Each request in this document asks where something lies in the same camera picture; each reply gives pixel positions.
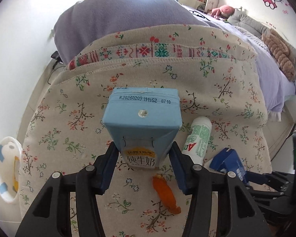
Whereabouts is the dark blue cardboard box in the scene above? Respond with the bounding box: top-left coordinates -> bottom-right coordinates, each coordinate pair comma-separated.
209,148 -> 248,184

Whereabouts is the orange plastic wrapper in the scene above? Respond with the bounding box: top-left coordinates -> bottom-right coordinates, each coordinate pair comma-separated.
152,174 -> 181,214

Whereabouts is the white green yogurt bottle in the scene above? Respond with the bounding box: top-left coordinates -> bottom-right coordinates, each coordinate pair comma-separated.
182,117 -> 212,165

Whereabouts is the light blue milk carton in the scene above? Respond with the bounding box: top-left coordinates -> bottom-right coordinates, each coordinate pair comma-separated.
103,87 -> 182,170

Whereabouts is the white patterned trash bin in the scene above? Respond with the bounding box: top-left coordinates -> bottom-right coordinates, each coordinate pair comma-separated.
0,136 -> 22,204

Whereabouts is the floral beige blanket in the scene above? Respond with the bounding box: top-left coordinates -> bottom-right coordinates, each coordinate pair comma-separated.
17,25 -> 272,236

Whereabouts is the brown knitted pillow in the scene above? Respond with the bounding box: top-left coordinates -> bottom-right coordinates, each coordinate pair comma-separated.
261,29 -> 296,81

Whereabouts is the grey cushion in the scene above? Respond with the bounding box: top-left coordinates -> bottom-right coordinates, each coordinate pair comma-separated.
227,9 -> 270,39

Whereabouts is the pink plush toy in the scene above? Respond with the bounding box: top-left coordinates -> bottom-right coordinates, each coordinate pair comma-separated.
211,5 -> 235,19

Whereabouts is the purple duvet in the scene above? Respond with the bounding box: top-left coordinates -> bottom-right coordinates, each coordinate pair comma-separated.
54,0 -> 296,113

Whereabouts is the black wall plug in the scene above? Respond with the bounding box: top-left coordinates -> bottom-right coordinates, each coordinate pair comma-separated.
51,51 -> 62,63

